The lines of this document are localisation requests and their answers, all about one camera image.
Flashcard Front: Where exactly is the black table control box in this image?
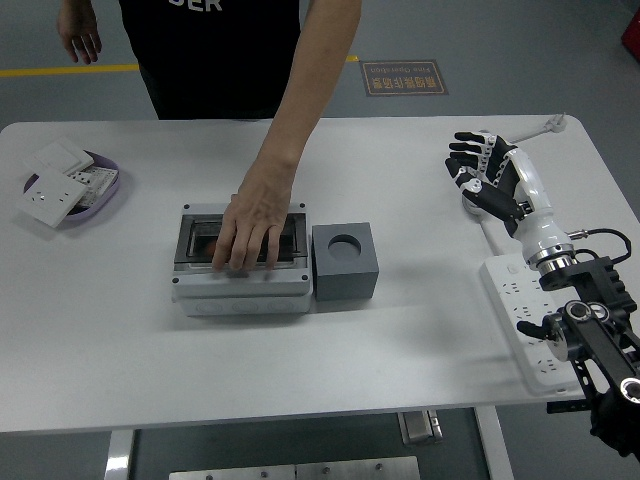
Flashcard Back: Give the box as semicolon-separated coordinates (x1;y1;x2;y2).
546;399;596;415

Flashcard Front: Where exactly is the person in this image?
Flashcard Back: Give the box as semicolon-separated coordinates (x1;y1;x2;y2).
118;0;301;120

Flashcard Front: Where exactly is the person's left hand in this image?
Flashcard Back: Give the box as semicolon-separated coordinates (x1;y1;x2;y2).
210;159;296;274

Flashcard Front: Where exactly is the white socket plate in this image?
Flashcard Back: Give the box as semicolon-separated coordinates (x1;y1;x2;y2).
17;167;89;229

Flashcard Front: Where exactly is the white printed socket panel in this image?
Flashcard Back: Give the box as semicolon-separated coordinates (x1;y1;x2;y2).
67;165;120;209

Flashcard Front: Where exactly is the grey metal bracket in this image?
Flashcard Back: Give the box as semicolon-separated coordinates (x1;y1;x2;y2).
397;409;444;446

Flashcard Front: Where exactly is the purple tray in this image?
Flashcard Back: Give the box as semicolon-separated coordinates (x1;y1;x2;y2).
22;149;123;230

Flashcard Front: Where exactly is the white table leg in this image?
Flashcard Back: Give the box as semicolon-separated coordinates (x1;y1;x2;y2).
474;405;516;480
103;429;136;480

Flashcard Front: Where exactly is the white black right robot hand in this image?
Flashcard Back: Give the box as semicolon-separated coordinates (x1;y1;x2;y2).
444;130;576;266

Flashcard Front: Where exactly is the grey box with clear flap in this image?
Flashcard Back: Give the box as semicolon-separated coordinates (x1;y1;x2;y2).
171;202;315;317

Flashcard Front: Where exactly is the white switch plate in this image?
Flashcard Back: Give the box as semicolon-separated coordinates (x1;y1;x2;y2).
23;136;96;176

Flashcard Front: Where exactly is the grey metal base plate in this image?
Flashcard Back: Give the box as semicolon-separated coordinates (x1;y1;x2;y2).
168;455;421;480

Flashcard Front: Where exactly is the red object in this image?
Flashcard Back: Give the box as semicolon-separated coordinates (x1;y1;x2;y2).
619;9;640;56

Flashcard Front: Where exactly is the person's right hand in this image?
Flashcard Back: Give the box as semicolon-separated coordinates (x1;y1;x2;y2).
57;3;103;65

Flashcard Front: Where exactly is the grey cube with round hole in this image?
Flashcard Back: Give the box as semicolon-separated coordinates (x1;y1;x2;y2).
310;221;380;303

